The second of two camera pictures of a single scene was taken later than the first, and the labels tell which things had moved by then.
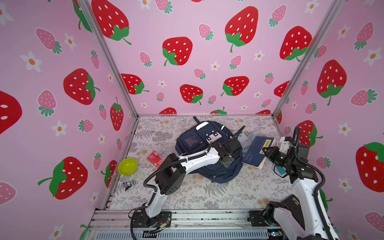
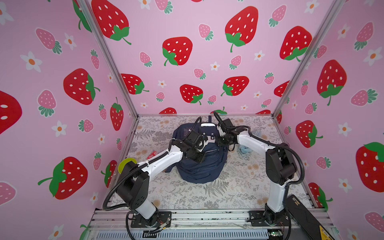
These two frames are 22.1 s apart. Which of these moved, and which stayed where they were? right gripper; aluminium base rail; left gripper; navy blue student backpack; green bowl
Moved: right gripper; navy blue student backpack; left gripper
Stayed: aluminium base rail; green bowl
